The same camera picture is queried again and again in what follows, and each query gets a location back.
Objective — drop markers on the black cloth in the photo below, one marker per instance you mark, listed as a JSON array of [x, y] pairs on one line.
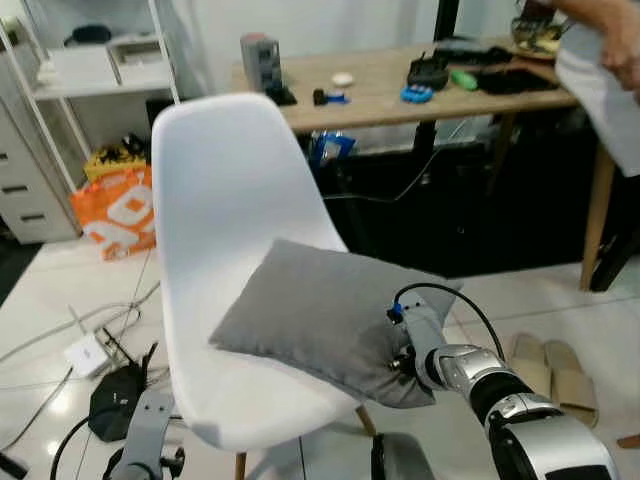
[[515, 80]]

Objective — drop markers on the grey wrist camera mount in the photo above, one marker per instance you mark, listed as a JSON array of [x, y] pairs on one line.
[[148, 430], [425, 325]]

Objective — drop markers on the white flat box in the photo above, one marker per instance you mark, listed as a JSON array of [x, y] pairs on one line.
[[75, 66]]

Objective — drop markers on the wooden desk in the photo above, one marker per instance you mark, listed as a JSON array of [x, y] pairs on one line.
[[380, 100]]

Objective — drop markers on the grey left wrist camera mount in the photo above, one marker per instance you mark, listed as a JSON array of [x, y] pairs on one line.
[[148, 430]]

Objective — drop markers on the yellow black package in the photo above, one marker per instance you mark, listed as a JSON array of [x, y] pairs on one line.
[[115, 160]]

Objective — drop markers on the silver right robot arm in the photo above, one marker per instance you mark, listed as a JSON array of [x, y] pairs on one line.
[[545, 440]]

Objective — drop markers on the white plastic chair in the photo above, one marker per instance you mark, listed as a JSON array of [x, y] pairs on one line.
[[230, 180]]

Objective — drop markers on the grey fabric pillow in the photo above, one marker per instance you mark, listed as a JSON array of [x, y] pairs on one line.
[[310, 310]]

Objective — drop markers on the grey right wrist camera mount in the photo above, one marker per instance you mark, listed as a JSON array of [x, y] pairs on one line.
[[425, 325]]

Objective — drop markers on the black low cabinet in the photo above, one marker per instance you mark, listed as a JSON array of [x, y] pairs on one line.
[[460, 220]]

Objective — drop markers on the beige slipper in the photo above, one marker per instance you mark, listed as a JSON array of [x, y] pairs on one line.
[[528, 365], [572, 385]]

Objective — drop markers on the black controller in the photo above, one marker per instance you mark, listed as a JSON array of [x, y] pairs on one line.
[[428, 72]]

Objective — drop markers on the white power adapter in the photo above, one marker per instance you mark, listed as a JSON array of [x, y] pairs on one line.
[[88, 353]]

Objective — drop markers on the person's bare hand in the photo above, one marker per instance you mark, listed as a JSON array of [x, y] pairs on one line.
[[625, 55]]

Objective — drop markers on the black pole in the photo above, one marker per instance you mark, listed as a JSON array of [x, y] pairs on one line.
[[446, 20]]

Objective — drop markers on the person's bare forearm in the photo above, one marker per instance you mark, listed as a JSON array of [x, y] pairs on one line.
[[595, 12]]

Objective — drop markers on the green bottle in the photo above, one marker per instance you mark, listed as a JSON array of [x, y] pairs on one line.
[[463, 78]]

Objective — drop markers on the white round puck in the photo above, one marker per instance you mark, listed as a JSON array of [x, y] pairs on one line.
[[343, 79]]

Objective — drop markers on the grey device with red top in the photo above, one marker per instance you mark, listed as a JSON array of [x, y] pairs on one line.
[[260, 65]]

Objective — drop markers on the black round item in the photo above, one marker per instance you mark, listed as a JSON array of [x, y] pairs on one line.
[[88, 36]]

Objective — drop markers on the dark golden bowl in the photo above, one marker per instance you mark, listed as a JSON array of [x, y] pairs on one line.
[[537, 35]]

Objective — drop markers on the orange shopping bag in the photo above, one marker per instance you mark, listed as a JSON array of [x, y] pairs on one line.
[[115, 215]]

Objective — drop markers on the white drawer cabinet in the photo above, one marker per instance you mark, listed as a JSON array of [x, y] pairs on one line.
[[35, 190]]

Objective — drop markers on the small brown piece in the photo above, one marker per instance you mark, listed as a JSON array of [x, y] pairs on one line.
[[628, 441]]

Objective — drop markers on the black and blue tool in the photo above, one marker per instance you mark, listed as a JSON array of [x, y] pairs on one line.
[[328, 97]]

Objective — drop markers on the black flat device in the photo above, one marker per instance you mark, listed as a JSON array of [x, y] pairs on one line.
[[470, 50]]

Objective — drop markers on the black device with antennas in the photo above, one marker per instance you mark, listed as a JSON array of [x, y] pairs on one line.
[[115, 400]]

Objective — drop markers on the white boxy appliance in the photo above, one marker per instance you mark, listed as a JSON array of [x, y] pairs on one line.
[[140, 57]]

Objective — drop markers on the blue and white package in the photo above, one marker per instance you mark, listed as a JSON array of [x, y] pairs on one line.
[[330, 148]]

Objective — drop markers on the person's light grey garment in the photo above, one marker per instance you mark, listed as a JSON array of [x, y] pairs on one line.
[[598, 95]]

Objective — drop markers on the white metal shelf rack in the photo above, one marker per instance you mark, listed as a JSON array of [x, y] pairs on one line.
[[100, 91]]

